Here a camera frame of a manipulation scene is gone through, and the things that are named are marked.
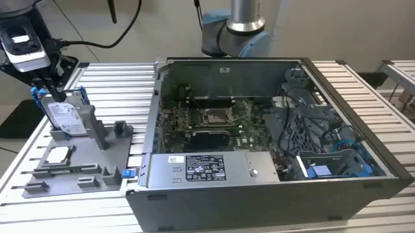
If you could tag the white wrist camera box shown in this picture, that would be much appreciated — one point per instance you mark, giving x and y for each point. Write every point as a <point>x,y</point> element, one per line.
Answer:
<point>30,60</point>

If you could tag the silver power supply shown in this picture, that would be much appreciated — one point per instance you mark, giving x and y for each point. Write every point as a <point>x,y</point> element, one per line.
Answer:
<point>259,160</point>

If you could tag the CPU socket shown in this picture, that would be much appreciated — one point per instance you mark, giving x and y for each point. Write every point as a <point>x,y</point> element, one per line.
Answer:
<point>215,119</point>

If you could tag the hard disk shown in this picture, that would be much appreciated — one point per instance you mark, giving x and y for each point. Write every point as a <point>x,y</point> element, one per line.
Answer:
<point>65,114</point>

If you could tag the green motherboard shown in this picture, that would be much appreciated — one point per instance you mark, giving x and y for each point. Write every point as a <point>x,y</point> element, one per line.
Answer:
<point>253,136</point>

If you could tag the dark grey PC case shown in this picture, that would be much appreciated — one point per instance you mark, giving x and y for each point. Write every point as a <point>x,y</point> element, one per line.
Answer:
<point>227,211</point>

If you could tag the aluminium slat side table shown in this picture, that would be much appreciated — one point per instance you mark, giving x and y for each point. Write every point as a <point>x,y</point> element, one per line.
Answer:
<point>404,70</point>

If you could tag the black mat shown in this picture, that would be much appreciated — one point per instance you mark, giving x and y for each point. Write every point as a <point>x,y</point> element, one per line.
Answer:
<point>19,121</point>

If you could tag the grey parts rack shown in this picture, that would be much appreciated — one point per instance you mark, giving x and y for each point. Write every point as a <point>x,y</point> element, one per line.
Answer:
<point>87,155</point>

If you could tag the black graphics card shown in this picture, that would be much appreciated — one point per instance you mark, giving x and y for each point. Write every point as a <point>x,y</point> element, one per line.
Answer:
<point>211,142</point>

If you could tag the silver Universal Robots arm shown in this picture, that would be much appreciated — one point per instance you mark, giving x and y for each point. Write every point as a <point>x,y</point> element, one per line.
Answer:
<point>243,14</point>

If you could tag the blue case latch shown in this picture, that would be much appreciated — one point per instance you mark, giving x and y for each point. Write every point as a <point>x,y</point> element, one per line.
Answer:
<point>127,174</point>

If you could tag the green RAM stick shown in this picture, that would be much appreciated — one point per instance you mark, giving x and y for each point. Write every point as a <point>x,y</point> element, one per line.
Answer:
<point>77,168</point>

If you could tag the blue plastic bay clip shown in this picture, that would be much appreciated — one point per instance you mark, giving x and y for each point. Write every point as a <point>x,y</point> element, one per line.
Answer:
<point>319,172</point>

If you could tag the grey perforated drive cage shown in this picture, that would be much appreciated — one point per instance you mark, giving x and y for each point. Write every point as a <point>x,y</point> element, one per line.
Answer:
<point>291,136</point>

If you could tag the grey metal disk bay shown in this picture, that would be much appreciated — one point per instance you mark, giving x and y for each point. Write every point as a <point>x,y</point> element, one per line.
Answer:
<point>343,155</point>

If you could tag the black RAM slot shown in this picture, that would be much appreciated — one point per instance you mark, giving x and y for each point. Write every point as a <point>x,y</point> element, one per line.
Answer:
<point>214,127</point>

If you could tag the brown cardboard box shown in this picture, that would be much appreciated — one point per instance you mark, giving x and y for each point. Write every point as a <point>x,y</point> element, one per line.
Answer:
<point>405,98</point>

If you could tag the black antenna rod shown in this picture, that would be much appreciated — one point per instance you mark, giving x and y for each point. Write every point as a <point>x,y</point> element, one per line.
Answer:
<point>113,12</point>

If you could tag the black block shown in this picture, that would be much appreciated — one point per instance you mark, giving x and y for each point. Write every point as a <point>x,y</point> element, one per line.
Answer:
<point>373,80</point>

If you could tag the thin metal locking lever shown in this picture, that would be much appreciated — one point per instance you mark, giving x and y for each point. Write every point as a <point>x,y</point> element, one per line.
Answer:
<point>201,104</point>

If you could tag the silver CPU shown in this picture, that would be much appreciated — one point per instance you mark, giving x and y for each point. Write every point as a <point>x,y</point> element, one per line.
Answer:
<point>58,155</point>

